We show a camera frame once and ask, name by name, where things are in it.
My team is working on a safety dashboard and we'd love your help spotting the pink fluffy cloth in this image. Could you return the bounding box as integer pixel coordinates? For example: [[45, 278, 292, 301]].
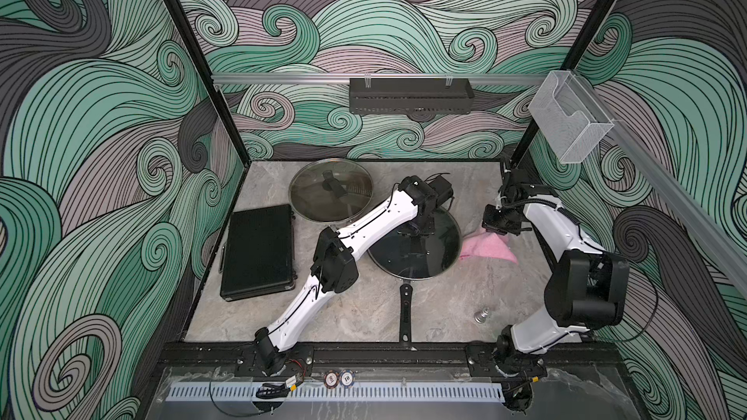
[[459, 229, 519, 264]]

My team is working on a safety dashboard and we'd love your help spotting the large glass pot lid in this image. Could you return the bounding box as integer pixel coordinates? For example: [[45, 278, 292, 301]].
[[368, 208, 462, 280]]

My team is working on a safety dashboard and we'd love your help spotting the small glass pot lid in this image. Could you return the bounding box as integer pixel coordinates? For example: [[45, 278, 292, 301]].
[[289, 159, 374, 219]]

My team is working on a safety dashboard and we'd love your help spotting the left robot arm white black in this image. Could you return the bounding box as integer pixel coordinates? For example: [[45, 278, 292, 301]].
[[254, 174, 453, 375]]

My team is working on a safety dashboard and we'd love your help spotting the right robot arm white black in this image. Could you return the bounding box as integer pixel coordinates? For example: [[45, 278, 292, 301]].
[[482, 169, 630, 362]]

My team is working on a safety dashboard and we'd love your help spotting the small metal knob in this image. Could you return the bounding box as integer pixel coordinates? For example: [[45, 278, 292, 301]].
[[474, 307, 490, 324]]

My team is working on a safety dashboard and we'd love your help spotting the black flat case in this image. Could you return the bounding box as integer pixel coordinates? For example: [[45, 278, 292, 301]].
[[220, 204, 297, 301]]

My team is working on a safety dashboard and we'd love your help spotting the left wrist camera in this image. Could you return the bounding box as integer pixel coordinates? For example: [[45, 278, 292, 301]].
[[425, 173, 453, 207]]

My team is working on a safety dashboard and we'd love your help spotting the brown pan beige handle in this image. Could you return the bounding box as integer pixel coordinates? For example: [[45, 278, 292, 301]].
[[293, 210, 364, 229]]

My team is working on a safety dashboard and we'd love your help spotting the clear mesh wall bin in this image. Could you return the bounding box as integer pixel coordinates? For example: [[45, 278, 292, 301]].
[[528, 70, 615, 165]]

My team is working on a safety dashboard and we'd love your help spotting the black wall shelf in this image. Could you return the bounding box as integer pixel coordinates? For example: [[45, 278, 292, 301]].
[[348, 79, 476, 117]]

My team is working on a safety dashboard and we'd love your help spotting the white slotted cable duct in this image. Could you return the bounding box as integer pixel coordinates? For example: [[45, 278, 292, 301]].
[[165, 381, 505, 404]]

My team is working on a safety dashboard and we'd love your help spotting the aluminium side rail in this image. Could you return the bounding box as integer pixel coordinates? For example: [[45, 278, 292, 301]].
[[580, 78, 746, 290]]

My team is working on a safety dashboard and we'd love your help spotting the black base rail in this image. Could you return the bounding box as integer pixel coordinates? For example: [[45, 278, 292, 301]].
[[157, 342, 622, 380]]

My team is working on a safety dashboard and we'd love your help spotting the aluminium wall rail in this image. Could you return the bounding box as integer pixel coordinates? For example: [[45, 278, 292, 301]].
[[212, 72, 548, 86]]

